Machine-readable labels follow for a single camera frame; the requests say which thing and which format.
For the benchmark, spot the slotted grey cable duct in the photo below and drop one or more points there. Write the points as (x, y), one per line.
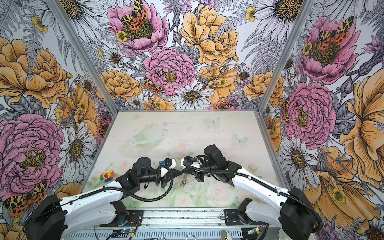
(162, 234)

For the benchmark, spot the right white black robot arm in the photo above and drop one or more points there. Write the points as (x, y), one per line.
(289, 210)

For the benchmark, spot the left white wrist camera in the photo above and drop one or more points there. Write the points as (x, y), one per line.
(166, 163)

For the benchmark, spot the aluminium mounting rail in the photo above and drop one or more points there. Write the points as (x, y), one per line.
(169, 218)

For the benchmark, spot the small circuit board with wires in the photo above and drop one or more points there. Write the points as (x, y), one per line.
(125, 234)

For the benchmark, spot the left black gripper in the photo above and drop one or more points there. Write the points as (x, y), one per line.
(167, 178)

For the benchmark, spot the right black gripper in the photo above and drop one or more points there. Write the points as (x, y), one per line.
(196, 174)

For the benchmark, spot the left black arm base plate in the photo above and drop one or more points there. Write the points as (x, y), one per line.
(130, 218)

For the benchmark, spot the colourful flower toy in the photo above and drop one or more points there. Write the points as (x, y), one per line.
(107, 176)

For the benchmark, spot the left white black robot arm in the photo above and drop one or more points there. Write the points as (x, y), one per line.
(56, 217)

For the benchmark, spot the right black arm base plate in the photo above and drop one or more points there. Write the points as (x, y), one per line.
(232, 217)

